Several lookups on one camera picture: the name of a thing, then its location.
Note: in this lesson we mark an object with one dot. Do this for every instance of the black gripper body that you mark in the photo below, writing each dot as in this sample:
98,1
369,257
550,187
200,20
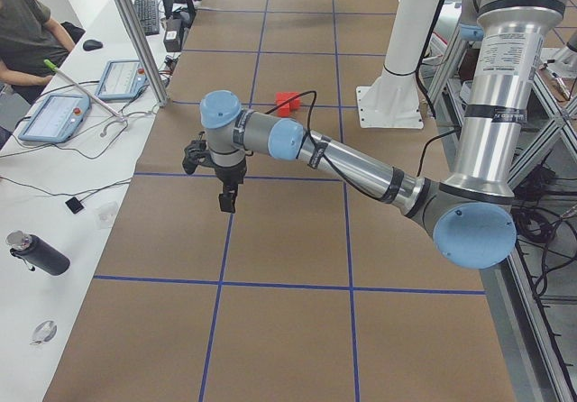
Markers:
230,174

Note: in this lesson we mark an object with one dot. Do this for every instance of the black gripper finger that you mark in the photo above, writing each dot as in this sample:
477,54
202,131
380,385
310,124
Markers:
227,198

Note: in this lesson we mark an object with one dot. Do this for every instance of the red block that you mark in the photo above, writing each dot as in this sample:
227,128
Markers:
294,104
284,110
282,97

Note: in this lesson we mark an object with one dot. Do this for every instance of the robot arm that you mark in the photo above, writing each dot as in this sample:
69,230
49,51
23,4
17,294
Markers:
462,207

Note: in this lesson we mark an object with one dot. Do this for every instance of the clear plastic packet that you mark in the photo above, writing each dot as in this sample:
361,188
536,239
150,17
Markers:
106,215

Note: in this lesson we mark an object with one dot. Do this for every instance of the brown paper table mat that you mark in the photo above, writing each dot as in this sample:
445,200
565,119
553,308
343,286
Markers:
309,291

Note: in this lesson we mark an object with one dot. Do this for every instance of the far teach pendant tablet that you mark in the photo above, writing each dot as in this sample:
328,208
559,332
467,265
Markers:
121,80

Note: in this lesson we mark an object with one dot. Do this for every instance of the teach pendant tablet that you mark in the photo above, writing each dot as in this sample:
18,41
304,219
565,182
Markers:
121,80
56,119

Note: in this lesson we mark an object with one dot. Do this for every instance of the small black square pad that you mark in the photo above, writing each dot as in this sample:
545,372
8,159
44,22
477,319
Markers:
74,205

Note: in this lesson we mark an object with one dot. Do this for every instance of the black power adapter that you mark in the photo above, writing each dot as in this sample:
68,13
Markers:
172,38

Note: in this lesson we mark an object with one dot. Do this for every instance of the near teach pendant tablet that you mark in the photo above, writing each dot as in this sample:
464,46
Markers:
56,119

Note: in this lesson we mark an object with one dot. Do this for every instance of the black keyboard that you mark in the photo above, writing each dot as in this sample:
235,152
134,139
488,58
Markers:
147,12

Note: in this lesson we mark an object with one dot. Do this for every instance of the black computer mouse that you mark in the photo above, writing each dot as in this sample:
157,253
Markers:
90,45

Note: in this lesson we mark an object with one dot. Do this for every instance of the black water bottle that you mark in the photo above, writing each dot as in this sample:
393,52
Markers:
36,253

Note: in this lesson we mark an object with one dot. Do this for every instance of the green tipped metal rod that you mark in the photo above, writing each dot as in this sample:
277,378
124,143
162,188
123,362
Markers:
118,117

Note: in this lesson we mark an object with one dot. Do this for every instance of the seated person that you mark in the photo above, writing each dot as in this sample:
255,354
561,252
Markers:
29,36

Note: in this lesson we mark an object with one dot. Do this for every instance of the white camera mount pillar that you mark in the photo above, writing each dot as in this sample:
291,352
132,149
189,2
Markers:
392,101

